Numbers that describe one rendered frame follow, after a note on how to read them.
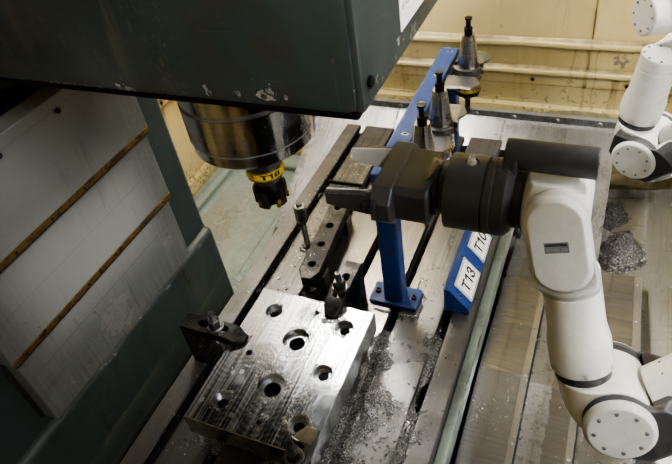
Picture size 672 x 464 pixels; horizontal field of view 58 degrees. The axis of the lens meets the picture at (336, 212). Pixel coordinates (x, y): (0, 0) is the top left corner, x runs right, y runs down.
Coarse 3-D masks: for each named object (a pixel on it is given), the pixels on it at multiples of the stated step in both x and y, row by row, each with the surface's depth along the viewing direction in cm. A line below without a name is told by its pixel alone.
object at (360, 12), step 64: (0, 0) 61; (64, 0) 57; (128, 0) 54; (192, 0) 52; (256, 0) 49; (320, 0) 47; (384, 0) 53; (0, 64) 67; (64, 64) 63; (128, 64) 59; (192, 64) 56; (256, 64) 53; (320, 64) 51; (384, 64) 56
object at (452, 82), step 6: (450, 78) 125; (456, 78) 125; (462, 78) 125; (468, 78) 124; (474, 78) 124; (444, 84) 124; (450, 84) 124; (456, 84) 123; (462, 84) 123; (468, 84) 123; (474, 84) 122; (462, 90) 122; (468, 90) 122
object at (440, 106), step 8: (432, 96) 108; (440, 96) 107; (432, 104) 109; (440, 104) 108; (448, 104) 109; (432, 112) 110; (440, 112) 109; (448, 112) 109; (432, 120) 111; (440, 120) 110; (448, 120) 110
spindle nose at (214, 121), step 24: (192, 120) 68; (216, 120) 67; (240, 120) 66; (264, 120) 67; (288, 120) 69; (312, 120) 73; (192, 144) 73; (216, 144) 69; (240, 144) 68; (264, 144) 69; (288, 144) 70; (240, 168) 71
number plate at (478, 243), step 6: (474, 234) 128; (480, 234) 129; (486, 234) 130; (474, 240) 127; (480, 240) 128; (486, 240) 129; (468, 246) 125; (474, 246) 126; (480, 246) 127; (486, 246) 129; (474, 252) 125; (480, 252) 126; (486, 252) 128; (480, 258) 126
